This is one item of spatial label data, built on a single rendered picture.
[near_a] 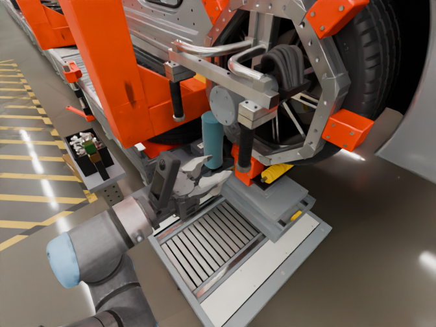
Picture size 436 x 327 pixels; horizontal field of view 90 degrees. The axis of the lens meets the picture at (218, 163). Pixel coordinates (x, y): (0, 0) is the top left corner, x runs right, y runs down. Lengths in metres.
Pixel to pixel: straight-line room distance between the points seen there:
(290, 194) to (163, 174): 0.96
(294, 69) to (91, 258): 0.55
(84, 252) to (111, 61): 0.71
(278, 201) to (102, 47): 1.05
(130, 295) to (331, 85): 0.65
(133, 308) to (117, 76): 0.79
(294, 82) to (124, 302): 0.57
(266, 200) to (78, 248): 0.97
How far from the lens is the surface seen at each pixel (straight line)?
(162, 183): 0.44
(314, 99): 0.80
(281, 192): 1.30
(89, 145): 0.99
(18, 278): 1.62
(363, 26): 0.69
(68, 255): 0.45
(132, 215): 0.45
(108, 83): 0.99
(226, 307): 1.15
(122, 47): 0.98
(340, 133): 0.67
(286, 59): 0.56
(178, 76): 0.76
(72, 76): 2.25
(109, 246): 0.45
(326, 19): 0.63
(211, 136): 0.88
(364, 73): 0.70
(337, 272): 1.42
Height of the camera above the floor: 1.20
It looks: 44 degrees down
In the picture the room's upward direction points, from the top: straight up
